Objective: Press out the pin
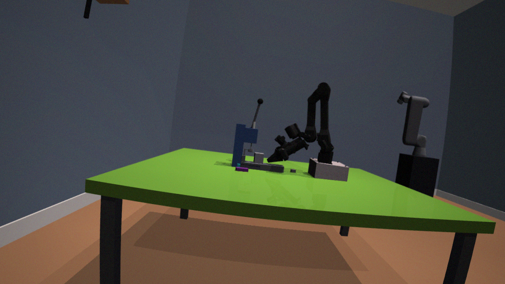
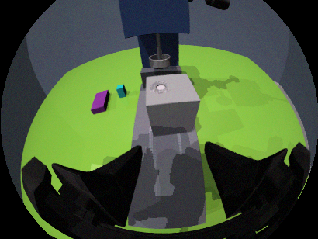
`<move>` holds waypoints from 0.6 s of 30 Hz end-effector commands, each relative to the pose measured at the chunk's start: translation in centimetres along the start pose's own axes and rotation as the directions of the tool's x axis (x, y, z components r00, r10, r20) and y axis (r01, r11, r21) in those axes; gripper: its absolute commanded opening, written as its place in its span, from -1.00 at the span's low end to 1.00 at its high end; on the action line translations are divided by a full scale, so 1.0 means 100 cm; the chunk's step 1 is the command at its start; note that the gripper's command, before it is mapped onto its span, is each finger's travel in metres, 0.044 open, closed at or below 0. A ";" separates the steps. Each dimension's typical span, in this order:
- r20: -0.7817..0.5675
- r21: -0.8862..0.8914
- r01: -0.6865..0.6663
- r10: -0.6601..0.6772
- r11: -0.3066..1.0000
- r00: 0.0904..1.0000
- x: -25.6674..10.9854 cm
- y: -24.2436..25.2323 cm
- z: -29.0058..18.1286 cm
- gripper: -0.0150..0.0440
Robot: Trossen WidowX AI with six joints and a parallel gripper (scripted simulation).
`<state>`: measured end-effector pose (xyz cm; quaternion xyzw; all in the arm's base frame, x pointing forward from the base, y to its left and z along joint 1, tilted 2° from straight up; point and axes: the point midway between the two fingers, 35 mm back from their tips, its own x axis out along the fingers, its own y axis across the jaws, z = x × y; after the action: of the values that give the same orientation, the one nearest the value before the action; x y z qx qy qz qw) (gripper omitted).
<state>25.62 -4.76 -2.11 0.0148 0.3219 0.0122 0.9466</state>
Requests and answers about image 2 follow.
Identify purple rectangular block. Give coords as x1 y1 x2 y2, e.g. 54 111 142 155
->
91 91 109 114

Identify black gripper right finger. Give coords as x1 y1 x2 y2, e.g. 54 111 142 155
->
205 141 288 219

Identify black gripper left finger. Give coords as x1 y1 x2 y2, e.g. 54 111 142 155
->
52 145 143 227

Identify small teal block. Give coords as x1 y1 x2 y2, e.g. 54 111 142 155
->
116 85 127 98

